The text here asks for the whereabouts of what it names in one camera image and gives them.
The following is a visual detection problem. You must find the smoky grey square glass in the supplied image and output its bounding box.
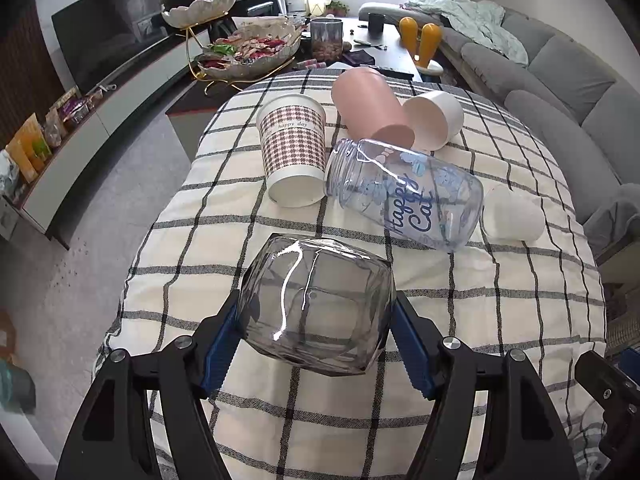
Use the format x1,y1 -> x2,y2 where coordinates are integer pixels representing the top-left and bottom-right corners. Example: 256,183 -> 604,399
238,234 -> 396,377

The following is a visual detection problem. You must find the small white paper cup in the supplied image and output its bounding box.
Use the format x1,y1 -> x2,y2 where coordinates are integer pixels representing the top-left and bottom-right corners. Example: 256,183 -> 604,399
483,184 -> 544,243

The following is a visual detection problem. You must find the white cup pink inside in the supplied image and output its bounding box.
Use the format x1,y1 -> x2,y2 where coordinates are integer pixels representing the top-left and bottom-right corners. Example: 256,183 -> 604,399
402,90 -> 464,153

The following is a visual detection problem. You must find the houndstooth paper cup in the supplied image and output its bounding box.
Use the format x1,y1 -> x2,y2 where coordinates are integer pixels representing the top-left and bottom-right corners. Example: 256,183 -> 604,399
256,93 -> 326,208

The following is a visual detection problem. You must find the pink plastic cup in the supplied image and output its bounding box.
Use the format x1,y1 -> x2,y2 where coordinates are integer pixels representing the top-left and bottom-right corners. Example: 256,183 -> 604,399
331,67 -> 416,148

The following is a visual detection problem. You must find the checked white tablecloth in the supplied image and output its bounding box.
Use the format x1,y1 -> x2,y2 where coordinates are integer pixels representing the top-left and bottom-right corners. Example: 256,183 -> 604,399
104,70 -> 605,479

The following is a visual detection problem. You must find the clear Happy Cat glass jar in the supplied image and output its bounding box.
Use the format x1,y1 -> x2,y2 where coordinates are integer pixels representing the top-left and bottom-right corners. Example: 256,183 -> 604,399
326,139 -> 484,252

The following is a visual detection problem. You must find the grey sectional sofa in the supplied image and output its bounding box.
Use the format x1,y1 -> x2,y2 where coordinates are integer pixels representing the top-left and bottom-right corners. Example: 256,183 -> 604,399
358,3 -> 639,252

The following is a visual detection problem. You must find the orange snack bag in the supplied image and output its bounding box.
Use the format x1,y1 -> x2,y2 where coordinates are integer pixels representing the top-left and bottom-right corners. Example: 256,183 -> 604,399
6,114 -> 52,183

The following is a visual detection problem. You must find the white TV cabinet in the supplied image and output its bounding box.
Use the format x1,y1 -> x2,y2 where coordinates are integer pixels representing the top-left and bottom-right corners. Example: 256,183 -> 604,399
18,30 -> 209,238

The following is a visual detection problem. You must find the black remote control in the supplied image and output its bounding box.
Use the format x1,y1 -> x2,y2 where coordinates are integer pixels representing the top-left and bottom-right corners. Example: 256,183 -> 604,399
373,66 -> 414,80

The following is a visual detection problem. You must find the light green blanket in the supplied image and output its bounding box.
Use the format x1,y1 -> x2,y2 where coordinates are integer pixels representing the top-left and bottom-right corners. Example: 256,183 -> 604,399
406,0 -> 529,66

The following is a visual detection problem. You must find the black flat television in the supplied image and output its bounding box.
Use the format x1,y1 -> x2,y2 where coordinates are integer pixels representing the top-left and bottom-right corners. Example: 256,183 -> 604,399
52,0 -> 168,93

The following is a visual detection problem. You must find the dark purple wallet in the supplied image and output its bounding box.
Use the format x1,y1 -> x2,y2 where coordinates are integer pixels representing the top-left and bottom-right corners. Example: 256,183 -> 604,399
342,49 -> 376,67

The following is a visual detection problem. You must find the black coffee table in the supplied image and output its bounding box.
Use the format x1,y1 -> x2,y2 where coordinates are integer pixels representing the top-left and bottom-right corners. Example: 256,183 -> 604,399
164,15 -> 424,162

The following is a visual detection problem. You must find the lower white snack bowl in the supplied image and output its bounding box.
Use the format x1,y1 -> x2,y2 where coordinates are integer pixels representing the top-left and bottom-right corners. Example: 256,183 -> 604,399
194,16 -> 302,80

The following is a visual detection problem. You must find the white snack bowl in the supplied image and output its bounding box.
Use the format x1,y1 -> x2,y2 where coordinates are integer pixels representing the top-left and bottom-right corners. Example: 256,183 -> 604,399
194,16 -> 302,80
162,0 -> 235,29

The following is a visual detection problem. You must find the upper white snack bowl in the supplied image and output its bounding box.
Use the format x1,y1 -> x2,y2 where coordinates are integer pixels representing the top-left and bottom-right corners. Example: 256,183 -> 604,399
162,0 -> 235,29

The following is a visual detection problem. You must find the black mug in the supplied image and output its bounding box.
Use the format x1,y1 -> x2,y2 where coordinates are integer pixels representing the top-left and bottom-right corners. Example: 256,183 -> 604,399
368,13 -> 385,38

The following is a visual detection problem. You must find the glass jar of nuts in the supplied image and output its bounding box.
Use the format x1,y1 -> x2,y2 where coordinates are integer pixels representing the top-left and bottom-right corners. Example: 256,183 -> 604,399
309,18 -> 343,63

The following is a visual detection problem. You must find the potted green plant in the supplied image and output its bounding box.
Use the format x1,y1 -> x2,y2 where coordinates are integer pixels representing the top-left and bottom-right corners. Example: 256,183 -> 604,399
324,0 -> 349,18

